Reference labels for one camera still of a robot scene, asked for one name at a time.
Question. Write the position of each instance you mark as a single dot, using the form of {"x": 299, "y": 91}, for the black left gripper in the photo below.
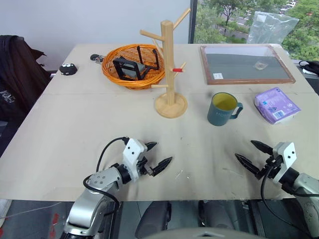
{"x": 143, "y": 168}

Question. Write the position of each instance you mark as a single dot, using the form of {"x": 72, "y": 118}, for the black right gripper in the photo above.
{"x": 274, "y": 163}

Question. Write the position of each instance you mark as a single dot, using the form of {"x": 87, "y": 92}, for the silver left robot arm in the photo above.
{"x": 99, "y": 179}

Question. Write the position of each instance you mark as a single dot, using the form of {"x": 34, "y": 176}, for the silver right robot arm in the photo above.
{"x": 307, "y": 185}

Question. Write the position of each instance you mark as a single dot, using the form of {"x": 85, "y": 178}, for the wooden mug tree stand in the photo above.
{"x": 170, "y": 82}

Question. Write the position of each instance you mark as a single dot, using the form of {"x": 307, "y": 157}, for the teal mug yellow inside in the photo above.
{"x": 219, "y": 115}

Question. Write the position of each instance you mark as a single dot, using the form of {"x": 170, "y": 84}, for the purple tissue pack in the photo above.
{"x": 274, "y": 103}

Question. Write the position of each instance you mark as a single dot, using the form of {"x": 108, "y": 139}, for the dark rounded shape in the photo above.
{"x": 154, "y": 219}

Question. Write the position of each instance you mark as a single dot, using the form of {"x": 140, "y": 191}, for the orange wicker basket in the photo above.
{"x": 129, "y": 83}

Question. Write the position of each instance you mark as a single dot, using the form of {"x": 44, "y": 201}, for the small clear plastic packet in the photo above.
{"x": 260, "y": 65}

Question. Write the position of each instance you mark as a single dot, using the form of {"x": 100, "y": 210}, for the wooden framed grey board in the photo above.
{"x": 236, "y": 67}

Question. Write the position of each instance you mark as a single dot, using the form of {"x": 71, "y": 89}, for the small black key fob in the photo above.
{"x": 94, "y": 57}

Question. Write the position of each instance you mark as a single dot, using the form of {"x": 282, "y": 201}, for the black round object with eyes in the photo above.
{"x": 67, "y": 69}

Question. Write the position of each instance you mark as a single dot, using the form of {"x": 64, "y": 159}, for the clear plastic bag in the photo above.
{"x": 271, "y": 30}

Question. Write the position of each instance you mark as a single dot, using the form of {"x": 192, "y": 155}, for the black jacket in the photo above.
{"x": 17, "y": 74}

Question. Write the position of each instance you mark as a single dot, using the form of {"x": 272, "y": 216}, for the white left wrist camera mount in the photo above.
{"x": 133, "y": 152}

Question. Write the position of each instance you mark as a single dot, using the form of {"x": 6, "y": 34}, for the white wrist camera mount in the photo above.
{"x": 289, "y": 152}
{"x": 133, "y": 152}

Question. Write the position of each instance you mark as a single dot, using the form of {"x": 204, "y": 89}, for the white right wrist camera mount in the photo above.
{"x": 289, "y": 152}

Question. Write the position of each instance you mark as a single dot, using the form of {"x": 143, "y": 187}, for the black frame stand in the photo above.
{"x": 119, "y": 68}

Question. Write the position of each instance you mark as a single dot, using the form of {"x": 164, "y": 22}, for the dark window frame post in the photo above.
{"x": 192, "y": 22}

